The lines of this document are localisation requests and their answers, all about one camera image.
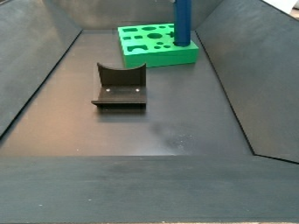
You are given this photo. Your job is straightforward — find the blue hexagon peg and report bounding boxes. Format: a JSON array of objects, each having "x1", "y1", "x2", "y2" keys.
[{"x1": 173, "y1": 0, "x2": 192, "y2": 46}]

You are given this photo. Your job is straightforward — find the black curved object holder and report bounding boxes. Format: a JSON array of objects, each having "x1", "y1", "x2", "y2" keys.
[{"x1": 90, "y1": 63, "x2": 146, "y2": 107}]

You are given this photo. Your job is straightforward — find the green shape sorting board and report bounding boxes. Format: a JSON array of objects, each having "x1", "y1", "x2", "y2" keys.
[{"x1": 117, "y1": 24, "x2": 198, "y2": 68}]

